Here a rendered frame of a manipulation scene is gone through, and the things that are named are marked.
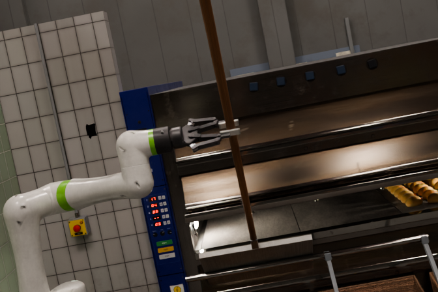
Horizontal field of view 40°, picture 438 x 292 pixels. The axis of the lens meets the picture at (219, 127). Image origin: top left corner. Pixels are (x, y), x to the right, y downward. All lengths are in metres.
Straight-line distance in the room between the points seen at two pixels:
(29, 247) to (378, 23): 5.64
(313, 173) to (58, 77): 1.51
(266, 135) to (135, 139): 1.37
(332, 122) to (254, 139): 0.43
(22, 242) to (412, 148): 2.12
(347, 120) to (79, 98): 1.48
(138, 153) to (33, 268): 0.59
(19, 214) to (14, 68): 1.43
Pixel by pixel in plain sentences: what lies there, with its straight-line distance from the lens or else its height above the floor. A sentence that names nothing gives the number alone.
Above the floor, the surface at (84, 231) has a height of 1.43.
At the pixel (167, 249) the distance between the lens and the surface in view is 3.45.
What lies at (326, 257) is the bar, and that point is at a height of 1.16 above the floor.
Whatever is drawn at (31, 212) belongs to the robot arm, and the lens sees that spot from 2.27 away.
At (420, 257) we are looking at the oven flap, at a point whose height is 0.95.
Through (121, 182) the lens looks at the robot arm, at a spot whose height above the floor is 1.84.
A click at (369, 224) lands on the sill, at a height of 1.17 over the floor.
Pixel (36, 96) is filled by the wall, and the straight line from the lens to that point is 3.51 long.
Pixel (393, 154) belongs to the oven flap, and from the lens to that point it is 3.45.
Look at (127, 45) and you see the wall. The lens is 7.20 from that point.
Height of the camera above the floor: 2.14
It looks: 5 degrees down
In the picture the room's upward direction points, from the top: 11 degrees counter-clockwise
